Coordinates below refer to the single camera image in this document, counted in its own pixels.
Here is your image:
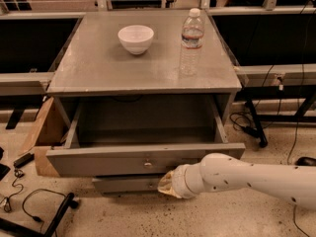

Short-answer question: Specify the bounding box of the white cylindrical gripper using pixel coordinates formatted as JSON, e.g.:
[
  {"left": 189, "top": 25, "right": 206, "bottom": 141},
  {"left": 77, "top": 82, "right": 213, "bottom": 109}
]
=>
[{"left": 158, "top": 164, "right": 202, "bottom": 198}]

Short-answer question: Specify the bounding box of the grey top drawer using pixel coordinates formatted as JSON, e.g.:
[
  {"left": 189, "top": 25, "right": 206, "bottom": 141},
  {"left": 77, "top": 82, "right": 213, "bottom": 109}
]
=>
[{"left": 46, "top": 95, "right": 245, "bottom": 177}]

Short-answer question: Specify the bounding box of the grey drawer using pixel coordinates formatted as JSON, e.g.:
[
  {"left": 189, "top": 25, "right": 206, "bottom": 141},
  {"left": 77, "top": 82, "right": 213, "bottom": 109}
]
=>
[
  {"left": 93, "top": 175, "right": 162, "bottom": 194},
  {"left": 46, "top": 95, "right": 245, "bottom": 177}
]

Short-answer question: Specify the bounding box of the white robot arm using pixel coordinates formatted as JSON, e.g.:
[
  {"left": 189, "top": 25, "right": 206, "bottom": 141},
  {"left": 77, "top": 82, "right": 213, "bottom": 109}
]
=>
[{"left": 158, "top": 153, "right": 316, "bottom": 210}]

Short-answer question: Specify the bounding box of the grey bottom drawer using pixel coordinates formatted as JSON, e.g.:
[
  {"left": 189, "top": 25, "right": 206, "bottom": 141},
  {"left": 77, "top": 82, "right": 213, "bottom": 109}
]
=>
[{"left": 93, "top": 175, "right": 162, "bottom": 194}]

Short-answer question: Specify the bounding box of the grey wooden drawer cabinet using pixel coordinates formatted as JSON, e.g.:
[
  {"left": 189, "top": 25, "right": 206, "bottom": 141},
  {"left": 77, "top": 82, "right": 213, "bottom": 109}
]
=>
[{"left": 47, "top": 9, "right": 241, "bottom": 117}]

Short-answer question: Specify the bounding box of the black base bar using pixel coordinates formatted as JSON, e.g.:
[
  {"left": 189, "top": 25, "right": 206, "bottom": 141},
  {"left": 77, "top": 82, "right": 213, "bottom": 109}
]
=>
[{"left": 0, "top": 193, "right": 78, "bottom": 237}]

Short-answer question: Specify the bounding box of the black metal stand leg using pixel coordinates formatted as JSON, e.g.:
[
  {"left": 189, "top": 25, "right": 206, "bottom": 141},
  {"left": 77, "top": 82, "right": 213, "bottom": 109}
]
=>
[{"left": 246, "top": 99, "right": 268, "bottom": 148}]

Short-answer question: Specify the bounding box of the brown cardboard box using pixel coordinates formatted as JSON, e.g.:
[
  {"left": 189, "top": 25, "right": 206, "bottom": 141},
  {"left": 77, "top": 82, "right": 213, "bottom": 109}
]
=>
[{"left": 19, "top": 98, "right": 67, "bottom": 178}]

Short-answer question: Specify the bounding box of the white ceramic bowl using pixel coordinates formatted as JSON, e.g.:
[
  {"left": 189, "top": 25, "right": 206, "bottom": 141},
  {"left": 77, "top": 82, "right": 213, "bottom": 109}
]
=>
[{"left": 118, "top": 25, "right": 154, "bottom": 55}]

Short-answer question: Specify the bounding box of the clear plastic water bottle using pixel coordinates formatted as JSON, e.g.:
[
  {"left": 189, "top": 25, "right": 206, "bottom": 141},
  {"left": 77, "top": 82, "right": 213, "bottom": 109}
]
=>
[{"left": 180, "top": 8, "right": 204, "bottom": 76}]

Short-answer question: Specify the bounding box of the black cable right floor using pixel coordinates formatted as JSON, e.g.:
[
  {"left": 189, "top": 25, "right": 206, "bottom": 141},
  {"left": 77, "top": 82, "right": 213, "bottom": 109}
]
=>
[{"left": 228, "top": 112, "right": 256, "bottom": 133}]

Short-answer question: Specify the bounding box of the black cable on floor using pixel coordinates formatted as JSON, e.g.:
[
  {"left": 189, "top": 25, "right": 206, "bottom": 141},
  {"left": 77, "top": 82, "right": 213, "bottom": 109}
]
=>
[{"left": 21, "top": 188, "right": 68, "bottom": 223}]

